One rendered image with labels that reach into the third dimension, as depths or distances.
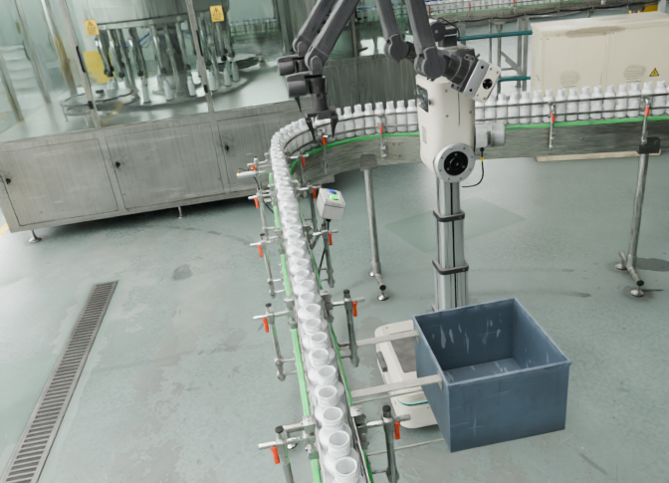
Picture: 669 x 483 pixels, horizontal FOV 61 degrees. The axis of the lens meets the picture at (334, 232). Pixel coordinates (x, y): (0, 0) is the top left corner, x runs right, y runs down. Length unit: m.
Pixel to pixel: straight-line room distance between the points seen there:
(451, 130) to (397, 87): 4.87
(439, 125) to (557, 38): 3.46
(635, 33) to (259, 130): 3.27
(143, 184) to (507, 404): 4.09
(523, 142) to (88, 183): 3.51
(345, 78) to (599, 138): 4.04
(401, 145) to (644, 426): 1.79
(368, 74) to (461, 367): 5.41
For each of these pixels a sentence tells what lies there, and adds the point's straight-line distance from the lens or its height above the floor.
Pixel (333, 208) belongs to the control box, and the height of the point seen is 1.09.
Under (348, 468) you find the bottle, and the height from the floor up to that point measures 1.14.
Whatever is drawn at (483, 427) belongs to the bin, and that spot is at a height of 0.79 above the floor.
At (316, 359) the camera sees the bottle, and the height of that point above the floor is 1.16.
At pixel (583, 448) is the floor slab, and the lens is 2.68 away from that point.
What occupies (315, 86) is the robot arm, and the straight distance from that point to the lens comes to 1.86.
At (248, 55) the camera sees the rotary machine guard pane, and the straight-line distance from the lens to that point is 4.84.
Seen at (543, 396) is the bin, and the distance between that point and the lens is 1.57.
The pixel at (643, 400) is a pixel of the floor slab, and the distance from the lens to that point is 2.96.
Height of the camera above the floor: 1.88
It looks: 25 degrees down
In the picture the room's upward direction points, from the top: 7 degrees counter-clockwise
